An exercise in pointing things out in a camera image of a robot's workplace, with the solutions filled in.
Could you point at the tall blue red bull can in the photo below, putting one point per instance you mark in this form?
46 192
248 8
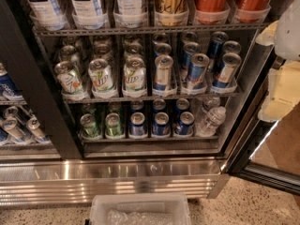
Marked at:
215 47

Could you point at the steel fridge base grille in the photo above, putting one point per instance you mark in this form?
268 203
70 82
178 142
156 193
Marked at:
77 181

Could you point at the coca cola can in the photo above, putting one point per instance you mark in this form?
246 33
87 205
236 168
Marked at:
208 11
250 11

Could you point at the middle tea bottle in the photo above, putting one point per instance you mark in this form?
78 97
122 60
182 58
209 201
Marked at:
88 14

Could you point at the right blue pepsi can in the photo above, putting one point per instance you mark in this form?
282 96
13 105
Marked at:
184 124

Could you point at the left coca cola can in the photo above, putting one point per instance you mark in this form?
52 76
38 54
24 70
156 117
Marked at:
208 11

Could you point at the silver red bull can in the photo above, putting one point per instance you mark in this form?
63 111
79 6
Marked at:
164 65
162 48

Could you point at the front silver red bull can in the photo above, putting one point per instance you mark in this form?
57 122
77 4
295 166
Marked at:
164 65

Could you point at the gold drink can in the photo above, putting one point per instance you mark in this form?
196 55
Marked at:
171 12

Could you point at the left tea bottle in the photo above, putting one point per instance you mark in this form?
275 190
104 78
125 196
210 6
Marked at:
49 14

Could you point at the left green can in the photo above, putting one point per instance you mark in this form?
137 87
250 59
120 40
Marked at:
90 127

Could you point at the left blue pepsi can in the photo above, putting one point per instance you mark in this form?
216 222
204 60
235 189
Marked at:
137 125

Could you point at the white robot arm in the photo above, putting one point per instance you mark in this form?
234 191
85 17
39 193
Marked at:
287 36

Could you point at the second row middle 7up can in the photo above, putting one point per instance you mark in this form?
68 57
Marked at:
103 51

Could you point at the front clear water bottle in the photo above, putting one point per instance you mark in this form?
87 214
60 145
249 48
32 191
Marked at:
211 121

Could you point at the tea bottle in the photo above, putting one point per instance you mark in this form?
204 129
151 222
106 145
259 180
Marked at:
88 14
49 14
130 13

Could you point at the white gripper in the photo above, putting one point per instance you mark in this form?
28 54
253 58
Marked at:
289 37

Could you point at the front blue red bull can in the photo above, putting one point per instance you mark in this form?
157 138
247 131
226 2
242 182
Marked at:
196 71

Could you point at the left compartment lower can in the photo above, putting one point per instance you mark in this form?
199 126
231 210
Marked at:
11 126

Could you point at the right coca cola can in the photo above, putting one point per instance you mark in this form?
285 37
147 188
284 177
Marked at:
250 11

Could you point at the fridge glass door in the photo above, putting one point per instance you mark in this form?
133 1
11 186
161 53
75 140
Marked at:
267 151

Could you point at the black fridge center post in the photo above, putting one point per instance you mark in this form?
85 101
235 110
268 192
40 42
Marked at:
27 67

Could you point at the blue can left compartment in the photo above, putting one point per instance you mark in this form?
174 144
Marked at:
10 90

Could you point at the right tea bottle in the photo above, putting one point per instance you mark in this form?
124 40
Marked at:
130 13

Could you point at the right front red bull can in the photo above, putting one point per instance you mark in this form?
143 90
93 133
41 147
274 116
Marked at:
230 62

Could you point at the compartment can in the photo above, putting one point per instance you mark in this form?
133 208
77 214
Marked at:
34 126
11 126

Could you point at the clear plastic bin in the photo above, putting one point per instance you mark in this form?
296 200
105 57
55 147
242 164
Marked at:
140 209

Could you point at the rear right red bull can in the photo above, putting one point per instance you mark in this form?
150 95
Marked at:
231 47

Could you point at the blue pepsi can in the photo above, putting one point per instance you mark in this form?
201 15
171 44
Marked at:
161 125
137 125
184 124

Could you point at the second row left 7up can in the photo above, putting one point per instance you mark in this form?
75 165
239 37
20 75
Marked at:
70 53

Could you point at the right green can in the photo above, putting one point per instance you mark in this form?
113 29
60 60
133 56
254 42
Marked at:
113 124

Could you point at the left compartment right can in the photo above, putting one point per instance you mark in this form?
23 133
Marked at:
34 126

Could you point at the second row 7up can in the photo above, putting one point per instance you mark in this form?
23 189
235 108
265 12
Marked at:
70 53
103 51
133 49

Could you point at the rear clear water bottle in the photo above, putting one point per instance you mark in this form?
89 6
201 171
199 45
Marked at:
205 104

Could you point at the clear water bottle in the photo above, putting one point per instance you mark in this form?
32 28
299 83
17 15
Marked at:
211 121
205 104

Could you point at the green can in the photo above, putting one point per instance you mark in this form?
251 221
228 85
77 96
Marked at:
90 127
113 124

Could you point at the middle blue pepsi can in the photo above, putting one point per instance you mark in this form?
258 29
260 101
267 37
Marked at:
161 125

